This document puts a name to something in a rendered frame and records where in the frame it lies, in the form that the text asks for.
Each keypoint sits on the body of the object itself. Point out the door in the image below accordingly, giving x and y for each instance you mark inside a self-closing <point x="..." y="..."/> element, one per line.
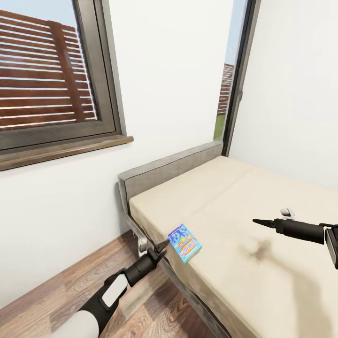
<point x="241" y="33"/>

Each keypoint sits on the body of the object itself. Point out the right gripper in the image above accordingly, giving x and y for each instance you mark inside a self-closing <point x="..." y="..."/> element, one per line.
<point x="289" y="228"/>

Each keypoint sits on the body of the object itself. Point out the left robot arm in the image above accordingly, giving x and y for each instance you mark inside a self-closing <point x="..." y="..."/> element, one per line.
<point x="94" y="315"/>

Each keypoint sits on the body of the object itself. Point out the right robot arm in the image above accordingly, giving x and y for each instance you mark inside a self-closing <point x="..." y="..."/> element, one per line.
<point x="305" y="231"/>

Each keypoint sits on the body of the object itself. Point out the fixed window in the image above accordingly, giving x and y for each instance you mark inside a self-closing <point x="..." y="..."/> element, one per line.
<point x="57" y="90"/>

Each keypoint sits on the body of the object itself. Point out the bed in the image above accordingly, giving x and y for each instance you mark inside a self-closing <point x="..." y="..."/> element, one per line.
<point x="247" y="281"/>

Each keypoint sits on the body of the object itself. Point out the board game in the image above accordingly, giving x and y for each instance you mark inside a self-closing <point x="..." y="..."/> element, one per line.
<point x="185" y="244"/>

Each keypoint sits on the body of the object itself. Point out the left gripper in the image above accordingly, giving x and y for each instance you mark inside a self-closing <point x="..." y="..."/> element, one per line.
<point x="149" y="261"/>

